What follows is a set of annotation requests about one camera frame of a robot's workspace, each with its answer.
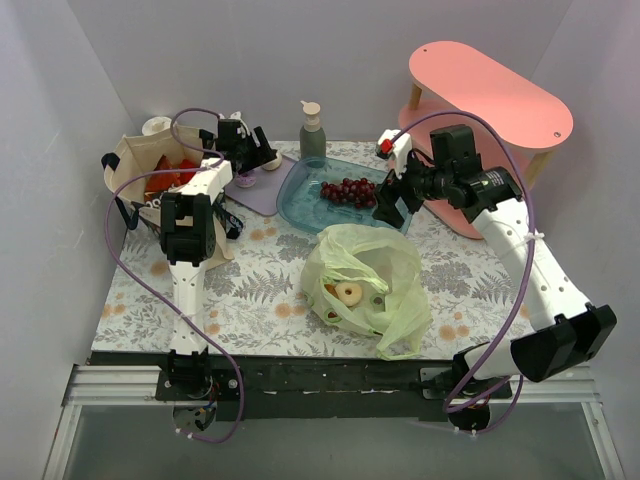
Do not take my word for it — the red grape bunch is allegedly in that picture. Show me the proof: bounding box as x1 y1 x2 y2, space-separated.
320 178 376 209

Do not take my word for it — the purple toy food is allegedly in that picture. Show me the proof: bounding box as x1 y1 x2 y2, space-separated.
235 172 257 188

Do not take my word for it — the orange Doritos chip bag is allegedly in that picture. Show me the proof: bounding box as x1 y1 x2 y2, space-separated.
144 156 198 206

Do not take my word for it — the light green plastic grocery bag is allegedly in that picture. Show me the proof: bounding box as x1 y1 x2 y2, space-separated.
300 224 433 360

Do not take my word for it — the beige canvas tote bag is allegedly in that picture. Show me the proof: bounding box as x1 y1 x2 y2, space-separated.
101 124 246 274

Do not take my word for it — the orange toy bread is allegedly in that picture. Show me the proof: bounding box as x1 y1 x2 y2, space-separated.
324 284 338 298

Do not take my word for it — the white cream toy pastry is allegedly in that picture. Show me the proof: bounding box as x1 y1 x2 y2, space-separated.
261 151 282 171

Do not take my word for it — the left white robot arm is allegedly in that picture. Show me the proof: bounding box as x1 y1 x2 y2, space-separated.
160 118 278 400

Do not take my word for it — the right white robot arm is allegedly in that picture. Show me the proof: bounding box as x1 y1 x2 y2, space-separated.
373 125 617 398

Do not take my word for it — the purple plastic lid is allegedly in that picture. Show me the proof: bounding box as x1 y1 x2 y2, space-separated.
225 156 296 217

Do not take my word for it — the grey soap pump bottle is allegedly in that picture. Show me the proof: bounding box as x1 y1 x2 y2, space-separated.
299 100 326 159

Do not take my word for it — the blue transparent plastic tray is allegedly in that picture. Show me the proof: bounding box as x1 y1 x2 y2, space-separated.
277 157 387 233

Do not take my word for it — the pink three-tier shelf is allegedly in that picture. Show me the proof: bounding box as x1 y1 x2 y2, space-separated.
397 40 574 240

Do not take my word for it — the beige toy donut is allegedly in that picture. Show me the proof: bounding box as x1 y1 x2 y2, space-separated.
335 282 363 307

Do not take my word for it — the floral table mat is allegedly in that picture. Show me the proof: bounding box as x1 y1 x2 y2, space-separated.
91 139 539 359

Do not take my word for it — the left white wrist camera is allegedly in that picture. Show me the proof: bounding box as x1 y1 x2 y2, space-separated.
217 111 251 141

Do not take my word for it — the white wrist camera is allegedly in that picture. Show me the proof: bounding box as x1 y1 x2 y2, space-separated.
217 111 251 141
376 129 413 179

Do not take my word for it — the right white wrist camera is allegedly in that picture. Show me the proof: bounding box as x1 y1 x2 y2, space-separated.
376 129 413 179

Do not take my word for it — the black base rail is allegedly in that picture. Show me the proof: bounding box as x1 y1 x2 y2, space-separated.
154 352 512 422

